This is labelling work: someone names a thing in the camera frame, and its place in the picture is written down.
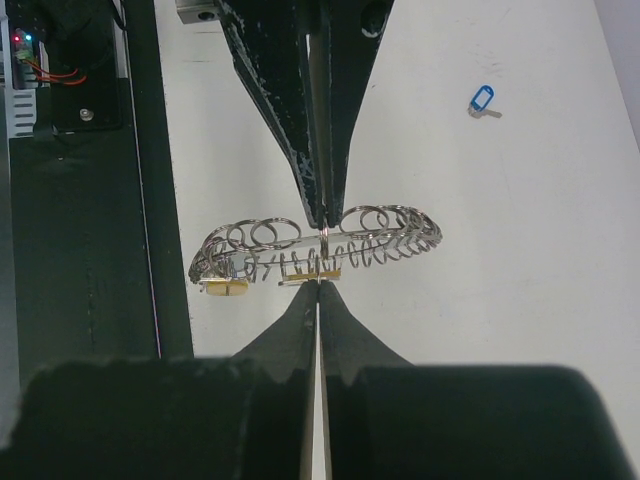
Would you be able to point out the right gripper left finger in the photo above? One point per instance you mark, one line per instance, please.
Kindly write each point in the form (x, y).
(247, 416)

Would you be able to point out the blue tagged key on table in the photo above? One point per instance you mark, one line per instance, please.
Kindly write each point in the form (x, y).
(478, 106)

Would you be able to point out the left white cable duct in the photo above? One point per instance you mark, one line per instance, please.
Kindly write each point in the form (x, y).
(18, 80)

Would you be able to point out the large metal keyring with rings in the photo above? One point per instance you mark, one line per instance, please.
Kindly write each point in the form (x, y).
(256, 250)

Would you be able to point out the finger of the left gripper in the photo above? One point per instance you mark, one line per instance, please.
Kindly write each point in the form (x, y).
(267, 41)
(352, 32)

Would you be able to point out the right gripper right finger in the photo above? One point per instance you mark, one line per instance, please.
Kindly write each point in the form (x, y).
(387, 418)

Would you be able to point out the yellow key tag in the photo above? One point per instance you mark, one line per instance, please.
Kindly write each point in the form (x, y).
(223, 288)

